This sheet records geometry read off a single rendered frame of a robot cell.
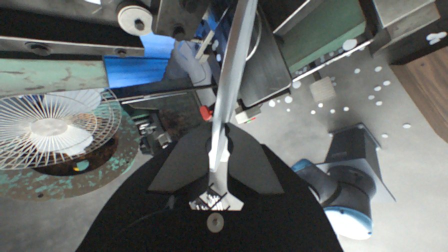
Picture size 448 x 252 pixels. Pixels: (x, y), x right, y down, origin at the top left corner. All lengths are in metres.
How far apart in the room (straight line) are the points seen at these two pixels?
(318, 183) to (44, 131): 1.17
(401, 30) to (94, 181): 1.71
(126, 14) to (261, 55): 0.26
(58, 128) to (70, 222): 6.24
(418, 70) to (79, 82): 0.91
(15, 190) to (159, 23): 1.46
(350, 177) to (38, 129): 1.33
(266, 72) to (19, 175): 1.59
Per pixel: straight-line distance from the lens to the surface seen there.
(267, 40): 0.35
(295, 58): 0.46
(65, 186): 1.54
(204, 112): 0.59
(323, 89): 0.94
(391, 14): 0.45
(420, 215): 1.43
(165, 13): 0.29
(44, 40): 0.31
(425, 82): 0.75
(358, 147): 0.87
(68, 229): 7.16
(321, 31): 0.45
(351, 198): 0.62
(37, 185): 1.57
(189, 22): 0.31
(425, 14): 0.47
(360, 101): 1.10
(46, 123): 0.98
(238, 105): 0.58
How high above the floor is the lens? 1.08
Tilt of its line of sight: 39 degrees down
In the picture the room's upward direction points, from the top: 115 degrees counter-clockwise
